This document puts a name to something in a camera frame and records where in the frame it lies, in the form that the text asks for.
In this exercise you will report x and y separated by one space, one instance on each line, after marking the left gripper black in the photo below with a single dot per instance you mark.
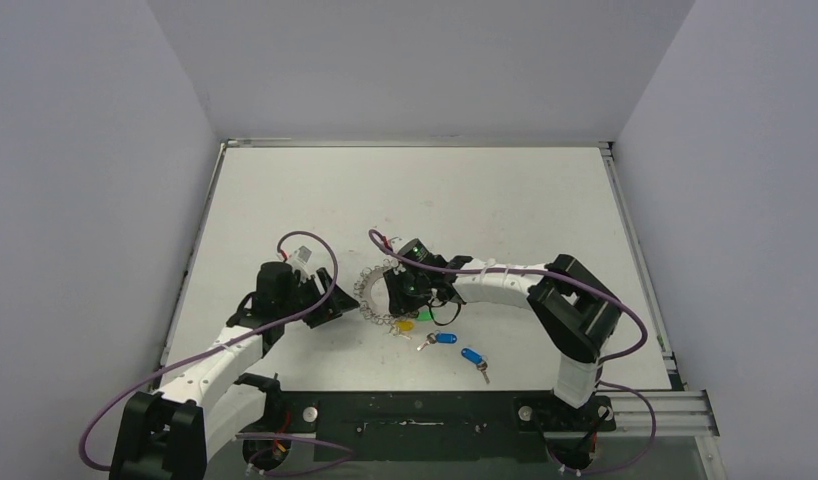
335 306

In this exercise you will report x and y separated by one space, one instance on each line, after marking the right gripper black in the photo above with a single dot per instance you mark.
396 287

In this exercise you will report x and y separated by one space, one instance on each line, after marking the metal disc with key rings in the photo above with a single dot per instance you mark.
363 290

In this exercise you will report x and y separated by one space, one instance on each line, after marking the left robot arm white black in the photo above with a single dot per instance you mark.
173 432

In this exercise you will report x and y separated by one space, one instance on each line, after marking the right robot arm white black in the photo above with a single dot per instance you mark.
575 309

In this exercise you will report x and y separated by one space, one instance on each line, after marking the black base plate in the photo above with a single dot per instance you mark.
439 425

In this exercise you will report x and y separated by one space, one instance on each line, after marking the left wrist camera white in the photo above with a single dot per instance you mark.
300 257

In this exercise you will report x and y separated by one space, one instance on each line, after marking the key with blue tag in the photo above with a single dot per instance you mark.
478 360
438 337

